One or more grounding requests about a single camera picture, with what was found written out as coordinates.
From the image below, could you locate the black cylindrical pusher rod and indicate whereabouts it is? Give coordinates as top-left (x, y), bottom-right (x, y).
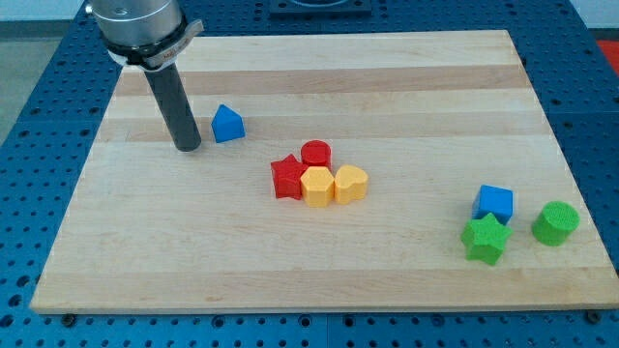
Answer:
top-left (145, 64), bottom-right (201, 152)

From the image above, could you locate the blue triangle block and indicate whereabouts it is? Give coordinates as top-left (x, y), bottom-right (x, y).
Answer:
top-left (211, 104), bottom-right (246, 143)

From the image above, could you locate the yellow heart block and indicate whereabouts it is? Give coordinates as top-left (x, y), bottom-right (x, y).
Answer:
top-left (335, 164), bottom-right (369, 205)

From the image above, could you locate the black mounting plate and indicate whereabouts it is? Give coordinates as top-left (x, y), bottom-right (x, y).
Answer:
top-left (269, 0), bottom-right (372, 17)

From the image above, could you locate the red star block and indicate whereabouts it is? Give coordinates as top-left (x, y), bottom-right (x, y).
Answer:
top-left (271, 154), bottom-right (309, 200)

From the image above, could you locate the red cylinder block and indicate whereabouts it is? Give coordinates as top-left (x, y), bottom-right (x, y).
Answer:
top-left (301, 139), bottom-right (332, 169)

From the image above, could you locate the yellow hexagon block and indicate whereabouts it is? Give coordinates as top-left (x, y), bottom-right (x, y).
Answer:
top-left (301, 166), bottom-right (335, 208)

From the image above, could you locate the wooden board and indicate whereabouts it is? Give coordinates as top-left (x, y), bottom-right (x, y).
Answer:
top-left (30, 30), bottom-right (618, 314)

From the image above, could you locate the blue cube block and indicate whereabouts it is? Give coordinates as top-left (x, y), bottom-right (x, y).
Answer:
top-left (471, 185), bottom-right (514, 225)

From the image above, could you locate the green star block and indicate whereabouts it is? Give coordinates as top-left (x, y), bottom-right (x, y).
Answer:
top-left (460, 213), bottom-right (513, 266)

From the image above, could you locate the green cylinder block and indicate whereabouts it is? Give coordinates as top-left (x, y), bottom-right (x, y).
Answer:
top-left (532, 201), bottom-right (580, 247)

